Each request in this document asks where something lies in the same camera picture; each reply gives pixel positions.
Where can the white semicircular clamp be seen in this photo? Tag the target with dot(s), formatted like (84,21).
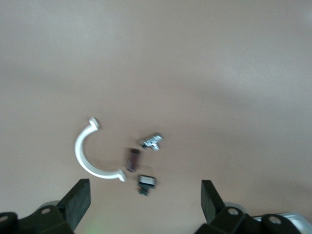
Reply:
(81,156)

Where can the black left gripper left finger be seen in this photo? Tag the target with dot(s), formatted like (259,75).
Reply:
(73,207)

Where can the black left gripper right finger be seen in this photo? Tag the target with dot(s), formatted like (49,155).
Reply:
(215,209)

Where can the silver metal connector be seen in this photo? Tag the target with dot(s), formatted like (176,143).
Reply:
(152,142)

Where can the brown terminal block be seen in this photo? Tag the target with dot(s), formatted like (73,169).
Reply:
(132,159)

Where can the black switch with white face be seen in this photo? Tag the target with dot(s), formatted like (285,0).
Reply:
(147,182)

